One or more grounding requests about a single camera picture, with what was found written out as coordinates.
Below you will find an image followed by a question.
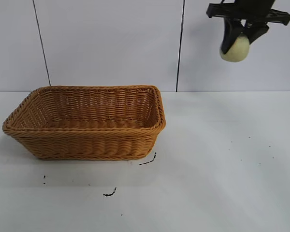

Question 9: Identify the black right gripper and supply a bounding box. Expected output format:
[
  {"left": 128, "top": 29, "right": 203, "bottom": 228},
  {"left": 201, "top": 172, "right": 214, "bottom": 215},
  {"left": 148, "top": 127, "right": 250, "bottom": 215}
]
[{"left": 206, "top": 0, "right": 290, "bottom": 55}]

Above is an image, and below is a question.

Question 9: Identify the pale yellow egg yolk pastry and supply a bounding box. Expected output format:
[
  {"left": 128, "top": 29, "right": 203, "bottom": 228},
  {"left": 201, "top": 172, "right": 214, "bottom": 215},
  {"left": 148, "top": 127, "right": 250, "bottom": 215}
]
[{"left": 219, "top": 32, "right": 251, "bottom": 63}]

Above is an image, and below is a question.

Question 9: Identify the brown woven wicker basket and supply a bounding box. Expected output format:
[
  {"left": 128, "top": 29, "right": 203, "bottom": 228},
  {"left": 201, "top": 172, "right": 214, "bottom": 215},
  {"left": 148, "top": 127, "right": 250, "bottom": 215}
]
[{"left": 2, "top": 84, "right": 167, "bottom": 162}]

